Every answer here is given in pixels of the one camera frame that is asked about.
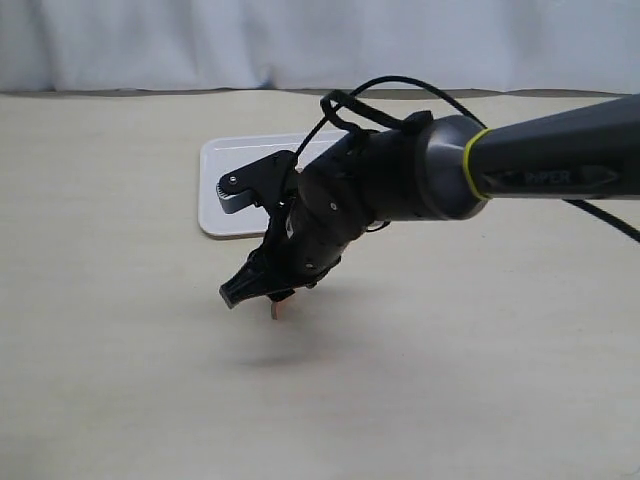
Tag wooden notched puzzle pieces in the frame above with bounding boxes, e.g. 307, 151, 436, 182
270, 296, 290, 321

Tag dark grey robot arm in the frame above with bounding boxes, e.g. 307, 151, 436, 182
217, 90, 639, 307

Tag white plastic tray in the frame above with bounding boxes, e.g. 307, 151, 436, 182
198, 130, 351, 240

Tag black cable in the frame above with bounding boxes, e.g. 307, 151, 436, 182
284, 75, 489, 201

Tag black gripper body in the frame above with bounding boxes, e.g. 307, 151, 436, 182
260, 194, 373, 295

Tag white backdrop cloth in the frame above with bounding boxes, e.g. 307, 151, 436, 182
1, 1, 639, 93

